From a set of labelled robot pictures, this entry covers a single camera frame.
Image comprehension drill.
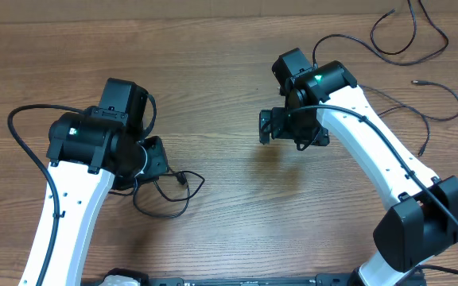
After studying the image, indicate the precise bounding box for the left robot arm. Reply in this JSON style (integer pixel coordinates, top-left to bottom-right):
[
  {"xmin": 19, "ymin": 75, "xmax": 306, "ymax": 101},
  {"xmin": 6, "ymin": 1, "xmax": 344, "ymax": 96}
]
[{"xmin": 19, "ymin": 78, "xmax": 169, "ymax": 285}]

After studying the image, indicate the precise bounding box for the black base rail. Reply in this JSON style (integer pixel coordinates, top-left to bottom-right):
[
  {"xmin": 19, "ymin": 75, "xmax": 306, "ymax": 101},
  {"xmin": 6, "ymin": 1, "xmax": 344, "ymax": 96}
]
[{"xmin": 81, "ymin": 268, "xmax": 427, "ymax": 286}]

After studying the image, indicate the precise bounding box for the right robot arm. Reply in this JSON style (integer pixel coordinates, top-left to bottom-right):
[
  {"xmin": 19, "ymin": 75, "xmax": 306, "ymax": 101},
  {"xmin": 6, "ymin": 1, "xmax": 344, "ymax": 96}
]
[{"xmin": 259, "ymin": 48, "xmax": 458, "ymax": 285}]

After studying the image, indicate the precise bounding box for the thin black USB cable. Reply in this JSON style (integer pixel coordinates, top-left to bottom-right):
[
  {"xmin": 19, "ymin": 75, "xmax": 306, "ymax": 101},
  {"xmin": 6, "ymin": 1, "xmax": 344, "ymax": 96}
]
[{"xmin": 312, "ymin": 0, "xmax": 450, "ymax": 68}]

